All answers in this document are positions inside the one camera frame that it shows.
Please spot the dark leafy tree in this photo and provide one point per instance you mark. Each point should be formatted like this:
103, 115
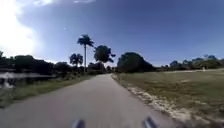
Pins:
103, 53

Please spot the dark round tree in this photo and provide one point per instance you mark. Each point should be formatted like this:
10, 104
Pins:
131, 62

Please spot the tall palm tree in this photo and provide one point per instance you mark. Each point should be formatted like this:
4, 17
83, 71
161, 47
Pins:
85, 41

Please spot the small palm tree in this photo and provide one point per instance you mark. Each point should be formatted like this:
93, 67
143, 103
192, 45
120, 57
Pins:
76, 59

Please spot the grey paved path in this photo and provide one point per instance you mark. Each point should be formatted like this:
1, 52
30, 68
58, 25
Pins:
96, 100

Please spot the pale sandy path edge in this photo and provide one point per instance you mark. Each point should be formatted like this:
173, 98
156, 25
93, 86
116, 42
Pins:
156, 101

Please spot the robot's own part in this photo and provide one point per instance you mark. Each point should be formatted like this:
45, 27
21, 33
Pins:
79, 124
150, 122

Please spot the grass verge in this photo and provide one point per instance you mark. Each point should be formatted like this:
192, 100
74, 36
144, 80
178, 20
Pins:
40, 87

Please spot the dry grass field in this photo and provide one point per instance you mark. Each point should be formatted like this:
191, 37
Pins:
186, 86

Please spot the distant tree line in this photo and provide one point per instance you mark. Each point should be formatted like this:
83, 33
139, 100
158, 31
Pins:
196, 63

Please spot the dark tree line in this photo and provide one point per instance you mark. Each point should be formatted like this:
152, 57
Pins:
26, 64

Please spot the pond water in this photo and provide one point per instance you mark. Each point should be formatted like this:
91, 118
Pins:
20, 75

